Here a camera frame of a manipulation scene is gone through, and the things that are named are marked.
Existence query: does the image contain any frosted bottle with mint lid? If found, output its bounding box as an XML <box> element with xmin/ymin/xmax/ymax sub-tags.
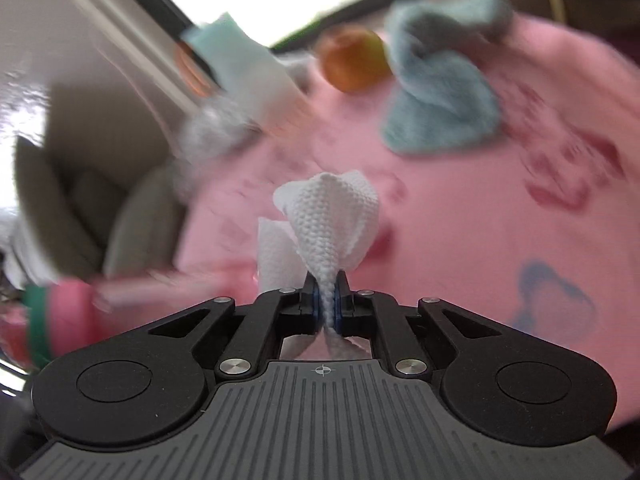
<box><xmin>182</xmin><ymin>13</ymin><xmax>314</xmax><ymax>136</ymax></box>

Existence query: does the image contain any pink dalmatian print towel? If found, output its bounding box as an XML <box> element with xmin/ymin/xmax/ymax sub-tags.
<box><xmin>94</xmin><ymin>12</ymin><xmax>640</xmax><ymax>441</ymax></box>

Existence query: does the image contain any pink bottle with green lid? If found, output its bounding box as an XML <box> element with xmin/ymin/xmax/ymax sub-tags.
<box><xmin>1</xmin><ymin>278</ymin><xmax>114</xmax><ymax>368</ymax></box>

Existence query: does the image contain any orange apple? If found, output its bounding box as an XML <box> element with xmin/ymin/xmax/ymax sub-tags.
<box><xmin>314</xmin><ymin>24</ymin><xmax>392</xmax><ymax>93</ymax></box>

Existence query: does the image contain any teal knitted cloth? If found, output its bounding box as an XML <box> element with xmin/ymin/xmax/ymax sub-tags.
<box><xmin>382</xmin><ymin>0</ymin><xmax>514</xmax><ymax>155</ymax></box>

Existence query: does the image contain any white textured wipe cloth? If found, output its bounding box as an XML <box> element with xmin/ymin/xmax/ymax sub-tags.
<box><xmin>257</xmin><ymin>170</ymin><xmax>380</xmax><ymax>361</ymax></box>

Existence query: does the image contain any crumpled clear plastic bag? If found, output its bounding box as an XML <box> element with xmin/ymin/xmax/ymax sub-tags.
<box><xmin>174</xmin><ymin>93</ymin><xmax>262</xmax><ymax>204</ymax></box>

